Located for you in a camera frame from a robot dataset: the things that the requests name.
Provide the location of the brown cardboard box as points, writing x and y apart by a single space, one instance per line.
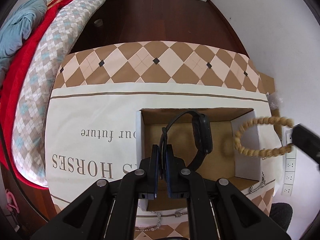
273 99

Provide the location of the bed with checkered sheet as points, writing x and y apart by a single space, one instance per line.
50 62

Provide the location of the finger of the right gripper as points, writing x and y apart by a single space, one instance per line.
307 141

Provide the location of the red blanket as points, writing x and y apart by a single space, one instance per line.
22 70

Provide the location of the blue quilt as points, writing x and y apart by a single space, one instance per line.
25 16

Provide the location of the small cup on floor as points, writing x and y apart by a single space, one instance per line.
98 23

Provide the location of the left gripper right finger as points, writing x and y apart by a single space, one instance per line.
176 186

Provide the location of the black smart watch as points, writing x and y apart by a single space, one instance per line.
202 137

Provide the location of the pink slipper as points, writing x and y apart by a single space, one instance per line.
11 202

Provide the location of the black fuzzy object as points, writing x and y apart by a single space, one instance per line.
281 213

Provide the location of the white cardboard box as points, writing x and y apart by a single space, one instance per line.
223 162

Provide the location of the checkered beige tablecloth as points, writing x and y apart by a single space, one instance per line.
108 106

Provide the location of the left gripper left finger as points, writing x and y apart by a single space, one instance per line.
149 183

